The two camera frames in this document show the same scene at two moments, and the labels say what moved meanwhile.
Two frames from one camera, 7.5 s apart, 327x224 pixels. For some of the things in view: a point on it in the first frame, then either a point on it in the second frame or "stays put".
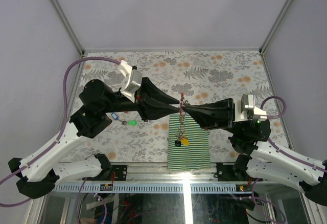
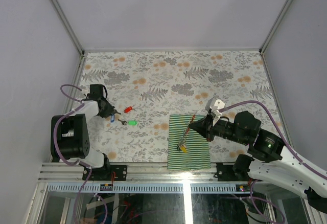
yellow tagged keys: x=184 y=140 -> x=183 y=149
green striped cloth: x=195 y=156 stays put
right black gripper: x=223 y=116 -> x=204 y=127
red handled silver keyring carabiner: x=182 y=115 -> x=182 y=142
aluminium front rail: x=158 y=173 stays put
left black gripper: x=152 y=110 -> x=109 y=111
